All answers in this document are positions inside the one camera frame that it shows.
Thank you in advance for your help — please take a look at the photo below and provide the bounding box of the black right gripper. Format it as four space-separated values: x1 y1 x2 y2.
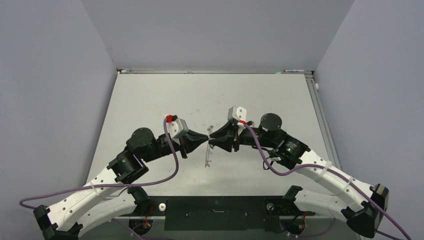
209 120 275 152

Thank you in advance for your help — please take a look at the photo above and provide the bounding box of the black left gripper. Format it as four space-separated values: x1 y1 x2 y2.
142 128 209 163

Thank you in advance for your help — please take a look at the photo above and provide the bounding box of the metal ring plate with keyrings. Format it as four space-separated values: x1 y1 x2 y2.
204 125 215 168

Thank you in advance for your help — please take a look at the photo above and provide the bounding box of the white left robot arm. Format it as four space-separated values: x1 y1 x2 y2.
33 127 179 240

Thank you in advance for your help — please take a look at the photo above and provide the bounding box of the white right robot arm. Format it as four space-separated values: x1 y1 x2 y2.
208 113 389 239

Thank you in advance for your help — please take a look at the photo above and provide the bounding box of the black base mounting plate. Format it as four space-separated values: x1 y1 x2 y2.
145 196 316 232

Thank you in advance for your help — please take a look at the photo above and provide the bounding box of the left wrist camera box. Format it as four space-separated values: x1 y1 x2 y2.
165 115 189 141

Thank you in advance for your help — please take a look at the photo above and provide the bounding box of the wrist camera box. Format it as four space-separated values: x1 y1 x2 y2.
227 106 247 125
165 115 189 141

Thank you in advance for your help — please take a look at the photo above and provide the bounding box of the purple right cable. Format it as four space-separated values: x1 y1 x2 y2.
243 122 413 240

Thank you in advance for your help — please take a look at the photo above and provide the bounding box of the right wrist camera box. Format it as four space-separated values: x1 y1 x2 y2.
227 106 247 125

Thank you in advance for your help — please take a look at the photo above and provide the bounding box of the aluminium rail right edge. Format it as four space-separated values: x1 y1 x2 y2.
304 71 341 169

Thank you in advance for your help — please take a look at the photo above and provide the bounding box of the aluminium rail edge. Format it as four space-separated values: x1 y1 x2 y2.
304 71 341 169
117 69 313 75

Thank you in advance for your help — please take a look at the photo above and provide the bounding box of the aluminium rail back edge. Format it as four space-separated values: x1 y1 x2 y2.
117 69 313 75

